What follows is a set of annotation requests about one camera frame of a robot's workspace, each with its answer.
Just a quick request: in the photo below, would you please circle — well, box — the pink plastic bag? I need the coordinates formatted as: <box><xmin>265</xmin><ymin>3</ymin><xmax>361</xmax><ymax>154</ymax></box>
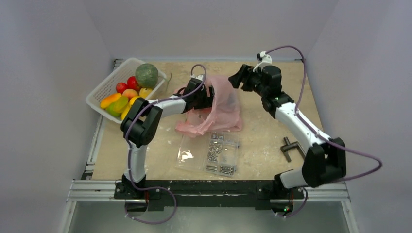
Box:
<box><xmin>175</xmin><ymin>75</ymin><xmax>242</xmax><ymax>137</ymax></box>

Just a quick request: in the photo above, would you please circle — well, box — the green netted melon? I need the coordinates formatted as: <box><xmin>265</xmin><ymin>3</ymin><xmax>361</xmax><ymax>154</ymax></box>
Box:
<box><xmin>135</xmin><ymin>63</ymin><xmax>159</xmax><ymax>89</ymax></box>

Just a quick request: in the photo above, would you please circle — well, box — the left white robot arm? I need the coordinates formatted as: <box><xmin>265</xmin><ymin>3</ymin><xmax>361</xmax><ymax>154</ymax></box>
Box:
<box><xmin>120</xmin><ymin>74</ymin><xmax>214</xmax><ymax>199</ymax></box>

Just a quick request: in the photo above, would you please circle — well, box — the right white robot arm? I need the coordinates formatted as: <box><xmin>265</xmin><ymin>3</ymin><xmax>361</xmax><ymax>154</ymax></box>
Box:
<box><xmin>228</xmin><ymin>65</ymin><xmax>346</xmax><ymax>198</ymax></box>

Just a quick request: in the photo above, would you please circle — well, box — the clear plastic screw box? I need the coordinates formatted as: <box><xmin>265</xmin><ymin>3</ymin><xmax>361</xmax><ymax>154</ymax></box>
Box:
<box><xmin>175</xmin><ymin>132</ymin><xmax>240</xmax><ymax>177</ymax></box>

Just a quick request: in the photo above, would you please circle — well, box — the pale yellow fruit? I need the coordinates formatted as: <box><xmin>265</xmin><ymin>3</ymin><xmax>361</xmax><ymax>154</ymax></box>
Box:
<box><xmin>139</xmin><ymin>88</ymin><xmax>153</xmax><ymax>99</ymax></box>

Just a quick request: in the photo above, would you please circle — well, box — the yellow lemon fruit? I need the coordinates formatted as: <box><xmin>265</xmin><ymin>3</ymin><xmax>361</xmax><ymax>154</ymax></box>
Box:
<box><xmin>120</xmin><ymin>106</ymin><xmax>130</xmax><ymax>120</ymax></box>
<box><xmin>129</xmin><ymin>96</ymin><xmax>139</xmax><ymax>107</ymax></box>

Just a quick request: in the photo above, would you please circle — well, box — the white plastic basket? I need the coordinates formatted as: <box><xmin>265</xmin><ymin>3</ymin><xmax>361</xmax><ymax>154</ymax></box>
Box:
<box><xmin>86</xmin><ymin>58</ymin><xmax>170</xmax><ymax>124</ymax></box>

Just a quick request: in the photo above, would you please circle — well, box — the peach fruit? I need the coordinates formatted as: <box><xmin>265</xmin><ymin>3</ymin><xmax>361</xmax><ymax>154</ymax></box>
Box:
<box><xmin>122</xmin><ymin>88</ymin><xmax>138</xmax><ymax>100</ymax></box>

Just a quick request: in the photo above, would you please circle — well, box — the large red apple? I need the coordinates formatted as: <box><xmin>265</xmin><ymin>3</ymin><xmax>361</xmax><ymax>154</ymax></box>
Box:
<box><xmin>127</xmin><ymin>76</ymin><xmax>140</xmax><ymax>92</ymax></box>

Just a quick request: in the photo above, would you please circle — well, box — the small red apple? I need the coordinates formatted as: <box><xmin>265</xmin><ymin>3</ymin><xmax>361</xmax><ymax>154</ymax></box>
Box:
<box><xmin>115</xmin><ymin>82</ymin><xmax>129</xmax><ymax>94</ymax></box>

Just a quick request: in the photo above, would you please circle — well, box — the green lime fruit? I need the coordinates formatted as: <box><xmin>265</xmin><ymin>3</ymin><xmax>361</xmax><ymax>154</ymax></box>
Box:
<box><xmin>105</xmin><ymin>103</ymin><xmax>121</xmax><ymax>117</ymax></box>

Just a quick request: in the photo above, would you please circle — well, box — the orange yellow mango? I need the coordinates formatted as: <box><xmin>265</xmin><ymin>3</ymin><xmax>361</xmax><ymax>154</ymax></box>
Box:
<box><xmin>100</xmin><ymin>93</ymin><xmax>122</xmax><ymax>109</ymax></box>

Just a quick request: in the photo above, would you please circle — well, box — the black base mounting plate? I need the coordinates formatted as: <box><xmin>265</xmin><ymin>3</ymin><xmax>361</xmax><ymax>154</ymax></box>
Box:
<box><xmin>114</xmin><ymin>178</ymin><xmax>304</xmax><ymax>211</ymax></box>

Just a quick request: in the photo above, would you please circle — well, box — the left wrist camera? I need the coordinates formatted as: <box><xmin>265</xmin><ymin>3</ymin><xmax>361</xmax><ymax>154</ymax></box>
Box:
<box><xmin>191</xmin><ymin>74</ymin><xmax>205</xmax><ymax>82</ymax></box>

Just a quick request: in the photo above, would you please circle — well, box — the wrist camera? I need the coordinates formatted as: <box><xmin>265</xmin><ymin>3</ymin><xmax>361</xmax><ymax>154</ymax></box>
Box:
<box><xmin>191</xmin><ymin>74</ymin><xmax>205</xmax><ymax>82</ymax></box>
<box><xmin>253</xmin><ymin>51</ymin><xmax>273</xmax><ymax>72</ymax></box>

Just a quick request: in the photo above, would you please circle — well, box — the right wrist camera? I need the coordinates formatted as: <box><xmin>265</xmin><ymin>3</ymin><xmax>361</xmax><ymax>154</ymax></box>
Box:
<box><xmin>253</xmin><ymin>51</ymin><xmax>273</xmax><ymax>72</ymax></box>

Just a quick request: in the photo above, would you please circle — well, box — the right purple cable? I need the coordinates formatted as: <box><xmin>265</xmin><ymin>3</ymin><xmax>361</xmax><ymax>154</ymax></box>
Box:
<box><xmin>264</xmin><ymin>45</ymin><xmax>383</xmax><ymax>219</ymax></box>

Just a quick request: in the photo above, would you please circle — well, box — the purple cable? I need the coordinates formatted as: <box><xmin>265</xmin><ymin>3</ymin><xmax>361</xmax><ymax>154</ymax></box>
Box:
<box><xmin>264</xmin><ymin>45</ymin><xmax>383</xmax><ymax>219</ymax></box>
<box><xmin>123</xmin><ymin>64</ymin><xmax>208</xmax><ymax>225</ymax></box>

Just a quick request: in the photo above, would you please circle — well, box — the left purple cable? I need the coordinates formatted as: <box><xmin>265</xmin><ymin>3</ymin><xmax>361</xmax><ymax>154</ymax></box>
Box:
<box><xmin>123</xmin><ymin>64</ymin><xmax>208</xmax><ymax>225</ymax></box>

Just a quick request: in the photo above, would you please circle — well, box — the black T-handle tool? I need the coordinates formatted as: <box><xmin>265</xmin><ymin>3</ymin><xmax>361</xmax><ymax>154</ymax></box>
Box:
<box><xmin>280</xmin><ymin>137</ymin><xmax>306</xmax><ymax>163</ymax></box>

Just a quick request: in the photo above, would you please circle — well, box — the aluminium frame rail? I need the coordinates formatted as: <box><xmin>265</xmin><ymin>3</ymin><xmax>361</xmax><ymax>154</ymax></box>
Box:
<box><xmin>66</xmin><ymin>180</ymin><xmax>350</xmax><ymax>202</ymax></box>

